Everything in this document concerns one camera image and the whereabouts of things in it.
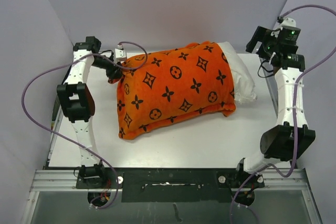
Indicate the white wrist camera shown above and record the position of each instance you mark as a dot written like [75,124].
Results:
[120,55]
[286,22]

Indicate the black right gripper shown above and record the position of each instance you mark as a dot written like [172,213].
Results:
[258,36]

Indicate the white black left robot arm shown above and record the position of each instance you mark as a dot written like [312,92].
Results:
[78,106]

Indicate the white pillow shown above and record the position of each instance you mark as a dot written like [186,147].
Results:
[244,86]

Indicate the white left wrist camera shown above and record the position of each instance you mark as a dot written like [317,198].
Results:
[120,55]

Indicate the aluminium frame rail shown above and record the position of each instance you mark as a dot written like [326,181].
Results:
[53,198]

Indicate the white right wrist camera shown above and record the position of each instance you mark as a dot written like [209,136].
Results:
[286,22]

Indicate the orange patterned plush pillowcase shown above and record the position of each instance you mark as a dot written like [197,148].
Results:
[172,86]

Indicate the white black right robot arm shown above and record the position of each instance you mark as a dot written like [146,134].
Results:
[291,136]

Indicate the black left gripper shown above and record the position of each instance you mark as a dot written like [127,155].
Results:
[114,72]

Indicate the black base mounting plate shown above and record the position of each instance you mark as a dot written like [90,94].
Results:
[168,184]

